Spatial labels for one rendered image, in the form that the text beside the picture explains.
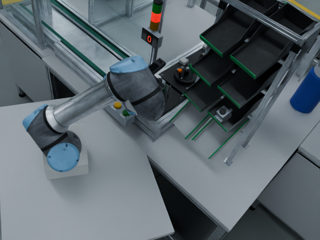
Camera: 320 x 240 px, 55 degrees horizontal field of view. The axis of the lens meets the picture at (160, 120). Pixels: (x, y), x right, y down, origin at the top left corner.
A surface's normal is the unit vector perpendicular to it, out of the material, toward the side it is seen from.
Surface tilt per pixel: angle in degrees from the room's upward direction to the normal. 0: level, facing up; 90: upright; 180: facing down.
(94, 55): 0
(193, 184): 0
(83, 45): 0
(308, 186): 90
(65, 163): 54
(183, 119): 45
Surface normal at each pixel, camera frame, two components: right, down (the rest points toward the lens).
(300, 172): -0.68, 0.49
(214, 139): -0.46, -0.18
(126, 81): -0.24, 0.37
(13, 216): 0.15, -0.63
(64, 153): 0.36, 0.24
